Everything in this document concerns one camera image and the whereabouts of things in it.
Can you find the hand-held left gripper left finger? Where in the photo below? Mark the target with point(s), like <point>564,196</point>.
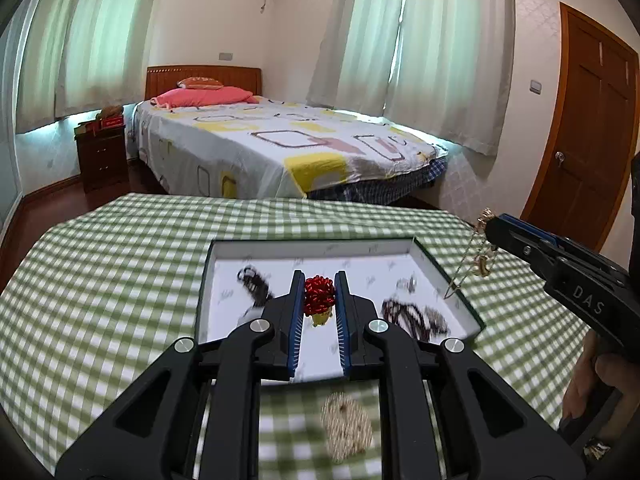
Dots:
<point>296,330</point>

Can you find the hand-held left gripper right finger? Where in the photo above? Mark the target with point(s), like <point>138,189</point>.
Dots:
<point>342,330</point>

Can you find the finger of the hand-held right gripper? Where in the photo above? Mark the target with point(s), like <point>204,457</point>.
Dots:
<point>515,245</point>
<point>525,227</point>

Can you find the green-edged white tray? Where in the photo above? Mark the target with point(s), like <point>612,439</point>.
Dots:
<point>350,260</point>

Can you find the person's right hand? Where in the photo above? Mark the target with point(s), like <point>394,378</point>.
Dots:
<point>575,390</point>

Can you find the silver door lock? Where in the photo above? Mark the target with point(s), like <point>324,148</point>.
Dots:
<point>559,158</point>

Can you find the brown wooden door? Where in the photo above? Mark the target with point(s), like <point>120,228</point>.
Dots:
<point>590,125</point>

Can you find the blue plaid bedding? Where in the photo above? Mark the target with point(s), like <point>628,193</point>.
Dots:
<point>390,185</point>

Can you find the white patterned bedsheet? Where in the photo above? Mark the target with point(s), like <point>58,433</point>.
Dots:
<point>280,150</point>

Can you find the green checked tablecloth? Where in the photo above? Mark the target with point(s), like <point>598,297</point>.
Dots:
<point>125,260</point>

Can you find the wide white curtain panel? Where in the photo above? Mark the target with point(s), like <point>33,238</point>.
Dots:
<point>115,35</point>
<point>450,50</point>

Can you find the pink pillow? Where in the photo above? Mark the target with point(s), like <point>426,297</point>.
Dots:
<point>205,97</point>

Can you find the narrow white curtain panel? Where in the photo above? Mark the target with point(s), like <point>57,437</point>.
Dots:
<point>45,50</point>
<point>355,35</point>

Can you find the dark wooden nightstand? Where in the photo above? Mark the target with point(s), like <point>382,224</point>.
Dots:
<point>102,160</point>

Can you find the small orange cushion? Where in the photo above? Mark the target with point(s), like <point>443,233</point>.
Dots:
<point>197,83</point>

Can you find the wooden bed headboard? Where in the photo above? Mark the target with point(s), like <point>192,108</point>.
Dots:
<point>200,74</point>

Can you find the red box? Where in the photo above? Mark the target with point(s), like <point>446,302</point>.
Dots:
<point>111,122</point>

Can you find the brown stuffed toy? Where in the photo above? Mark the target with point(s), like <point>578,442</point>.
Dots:
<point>110,112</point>

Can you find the dark books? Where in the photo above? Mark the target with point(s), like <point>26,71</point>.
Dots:
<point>87,128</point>

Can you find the glass sliding wardrobe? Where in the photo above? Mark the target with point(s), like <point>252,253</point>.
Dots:
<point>9,150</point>

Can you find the wall light switch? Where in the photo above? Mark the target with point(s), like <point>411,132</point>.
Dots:
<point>536,86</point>

